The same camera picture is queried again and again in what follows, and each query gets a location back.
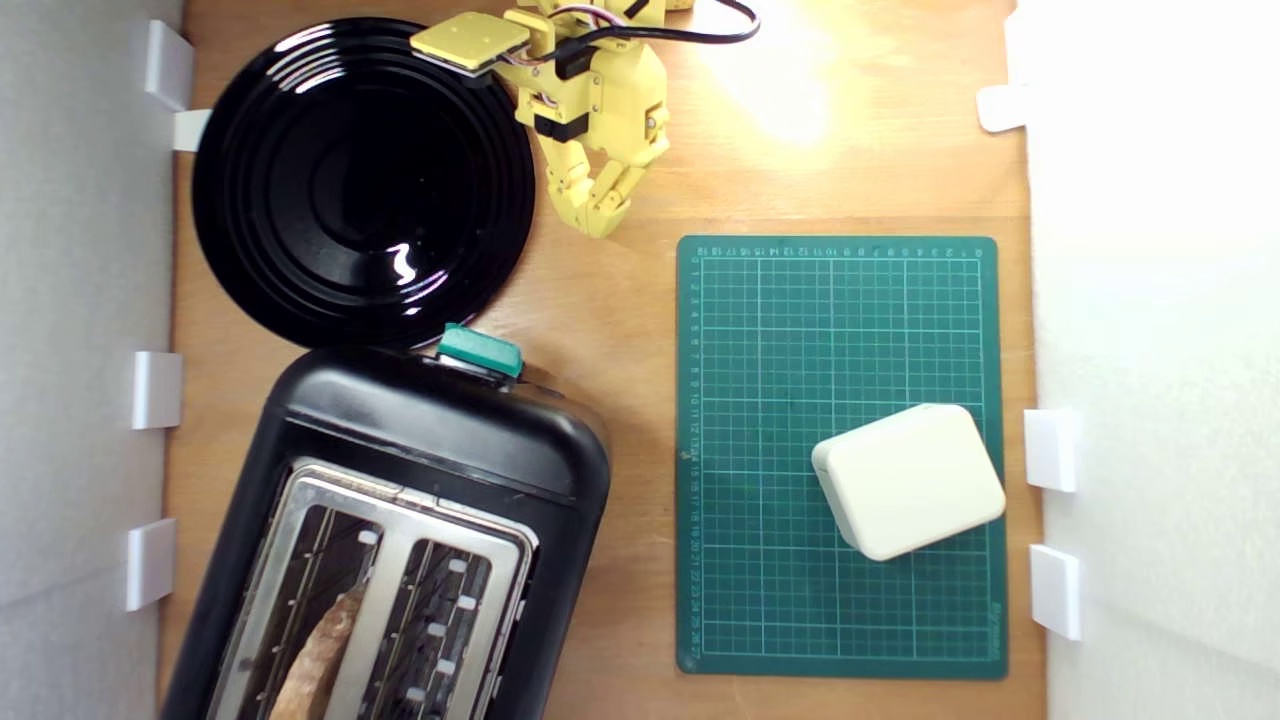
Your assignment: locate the green toaster lever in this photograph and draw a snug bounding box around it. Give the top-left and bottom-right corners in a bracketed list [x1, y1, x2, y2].
[436, 322, 526, 380]

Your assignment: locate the black round plate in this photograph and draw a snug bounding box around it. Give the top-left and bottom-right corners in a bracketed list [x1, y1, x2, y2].
[191, 17, 538, 352]

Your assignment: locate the white rounded block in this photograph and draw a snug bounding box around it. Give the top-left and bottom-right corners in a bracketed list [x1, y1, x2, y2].
[810, 403, 1008, 563]

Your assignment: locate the green cutting mat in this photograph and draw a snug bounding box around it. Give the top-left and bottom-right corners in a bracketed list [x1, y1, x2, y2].
[675, 235, 1010, 682]

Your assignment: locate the brown bread slice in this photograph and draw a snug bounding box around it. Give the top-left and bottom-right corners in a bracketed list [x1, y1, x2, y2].
[267, 584, 370, 720]

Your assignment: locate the black two-slot toaster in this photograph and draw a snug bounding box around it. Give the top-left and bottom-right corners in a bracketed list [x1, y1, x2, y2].
[160, 344, 613, 720]

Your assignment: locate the yellow wrist camera housing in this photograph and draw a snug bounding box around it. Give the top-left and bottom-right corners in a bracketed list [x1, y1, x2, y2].
[409, 12, 532, 80]

